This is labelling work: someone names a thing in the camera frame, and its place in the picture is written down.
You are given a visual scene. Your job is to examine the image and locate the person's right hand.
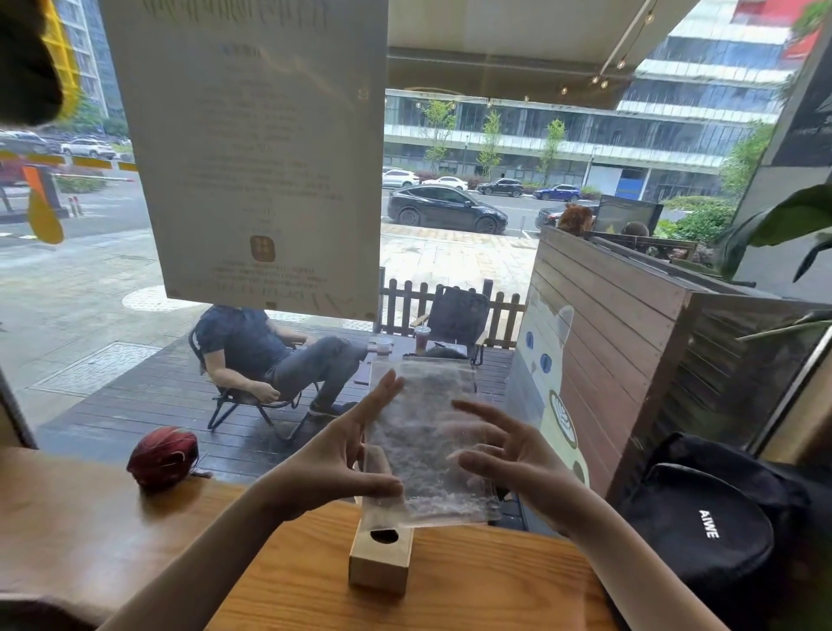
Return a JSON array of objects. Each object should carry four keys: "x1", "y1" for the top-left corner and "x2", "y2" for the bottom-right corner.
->
[{"x1": 448, "y1": 399, "x2": 593, "y2": 537}]

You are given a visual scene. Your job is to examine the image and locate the person's left hand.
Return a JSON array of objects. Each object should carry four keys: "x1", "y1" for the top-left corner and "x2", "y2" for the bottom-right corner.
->
[{"x1": 263, "y1": 368, "x2": 406, "y2": 521}]

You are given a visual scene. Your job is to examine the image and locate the clear plastic zip bag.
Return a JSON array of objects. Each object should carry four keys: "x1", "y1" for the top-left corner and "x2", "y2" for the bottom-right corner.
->
[{"x1": 361, "y1": 359, "x2": 503, "y2": 531}]

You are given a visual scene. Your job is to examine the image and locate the wooden tissue box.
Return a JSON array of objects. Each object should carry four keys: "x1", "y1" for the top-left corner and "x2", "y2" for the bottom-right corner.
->
[{"x1": 348, "y1": 517, "x2": 415, "y2": 596}]

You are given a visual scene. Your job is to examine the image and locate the person's right forearm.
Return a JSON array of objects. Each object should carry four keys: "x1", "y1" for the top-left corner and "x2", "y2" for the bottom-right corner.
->
[{"x1": 562, "y1": 493, "x2": 729, "y2": 631}]

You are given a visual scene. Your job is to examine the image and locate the person's left forearm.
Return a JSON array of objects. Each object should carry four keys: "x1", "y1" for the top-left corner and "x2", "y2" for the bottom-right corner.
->
[{"x1": 97, "y1": 484, "x2": 290, "y2": 631}]

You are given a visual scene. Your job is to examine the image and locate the small brown outdoor table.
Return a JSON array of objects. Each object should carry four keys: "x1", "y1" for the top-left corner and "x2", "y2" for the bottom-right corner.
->
[{"x1": 350, "y1": 335, "x2": 469, "y2": 388}]

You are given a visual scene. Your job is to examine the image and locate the black metal folding chair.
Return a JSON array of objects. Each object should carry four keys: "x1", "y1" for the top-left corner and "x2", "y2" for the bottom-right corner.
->
[{"x1": 188, "y1": 328, "x2": 323, "y2": 443}]

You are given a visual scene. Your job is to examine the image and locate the black fabric folding chair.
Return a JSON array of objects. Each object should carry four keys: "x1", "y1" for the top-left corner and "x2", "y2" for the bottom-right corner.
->
[{"x1": 409, "y1": 285, "x2": 492, "y2": 365}]

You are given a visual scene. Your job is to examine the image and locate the red helmet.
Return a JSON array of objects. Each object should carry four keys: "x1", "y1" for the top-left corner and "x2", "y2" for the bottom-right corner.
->
[{"x1": 127, "y1": 426, "x2": 201, "y2": 492}]

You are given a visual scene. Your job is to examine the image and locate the dark wooden picket fence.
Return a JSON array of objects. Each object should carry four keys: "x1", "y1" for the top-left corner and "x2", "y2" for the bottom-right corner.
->
[{"x1": 376, "y1": 267, "x2": 526, "y2": 350}]

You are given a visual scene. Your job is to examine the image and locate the black backpack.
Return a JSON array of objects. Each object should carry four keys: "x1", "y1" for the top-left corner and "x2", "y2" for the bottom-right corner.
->
[{"x1": 617, "y1": 432, "x2": 832, "y2": 631}]

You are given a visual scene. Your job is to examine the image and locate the dark car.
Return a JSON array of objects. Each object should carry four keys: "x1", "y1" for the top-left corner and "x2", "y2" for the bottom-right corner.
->
[{"x1": 535, "y1": 201, "x2": 599, "y2": 232}]

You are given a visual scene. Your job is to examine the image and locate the black sedan car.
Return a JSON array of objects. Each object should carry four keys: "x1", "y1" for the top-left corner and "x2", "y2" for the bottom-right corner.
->
[{"x1": 387, "y1": 184, "x2": 510, "y2": 235}]

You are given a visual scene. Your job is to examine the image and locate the dark grey panel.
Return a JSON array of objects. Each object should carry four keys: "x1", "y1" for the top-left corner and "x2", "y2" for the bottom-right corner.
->
[{"x1": 592, "y1": 194, "x2": 664, "y2": 237}]

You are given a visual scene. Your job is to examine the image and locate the small street tree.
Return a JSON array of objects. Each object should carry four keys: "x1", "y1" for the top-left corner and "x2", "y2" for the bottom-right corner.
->
[
  {"x1": 478, "y1": 110, "x2": 505, "y2": 180},
  {"x1": 537, "y1": 119, "x2": 567, "y2": 186},
  {"x1": 422, "y1": 99, "x2": 458, "y2": 173}
]

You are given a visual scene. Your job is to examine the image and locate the beige paper window poster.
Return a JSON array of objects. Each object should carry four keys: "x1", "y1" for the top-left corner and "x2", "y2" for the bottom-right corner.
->
[{"x1": 97, "y1": 0, "x2": 390, "y2": 323}]

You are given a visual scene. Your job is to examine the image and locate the green leafy plant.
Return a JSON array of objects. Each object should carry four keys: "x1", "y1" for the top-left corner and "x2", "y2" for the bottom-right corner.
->
[{"x1": 714, "y1": 184, "x2": 832, "y2": 342}]

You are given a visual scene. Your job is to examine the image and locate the glass office building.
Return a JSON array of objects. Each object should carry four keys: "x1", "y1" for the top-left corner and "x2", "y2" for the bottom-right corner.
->
[{"x1": 383, "y1": 0, "x2": 807, "y2": 203}]

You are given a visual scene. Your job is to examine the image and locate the orange barrier gate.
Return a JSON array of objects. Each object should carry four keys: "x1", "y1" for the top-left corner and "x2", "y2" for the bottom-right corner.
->
[{"x1": 0, "y1": 153, "x2": 138, "y2": 219}]

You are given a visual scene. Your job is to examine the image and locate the black framed poster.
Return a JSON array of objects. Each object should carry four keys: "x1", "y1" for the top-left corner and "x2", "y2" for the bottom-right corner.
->
[{"x1": 770, "y1": 38, "x2": 832, "y2": 170}]

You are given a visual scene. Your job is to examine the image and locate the yellow mesh decoration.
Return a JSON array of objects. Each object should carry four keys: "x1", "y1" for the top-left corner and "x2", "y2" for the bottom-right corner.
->
[{"x1": 38, "y1": 0, "x2": 82, "y2": 118}]

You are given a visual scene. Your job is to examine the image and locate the string of small lights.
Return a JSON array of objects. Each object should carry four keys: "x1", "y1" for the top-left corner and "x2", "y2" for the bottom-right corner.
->
[{"x1": 558, "y1": 0, "x2": 658, "y2": 95}]

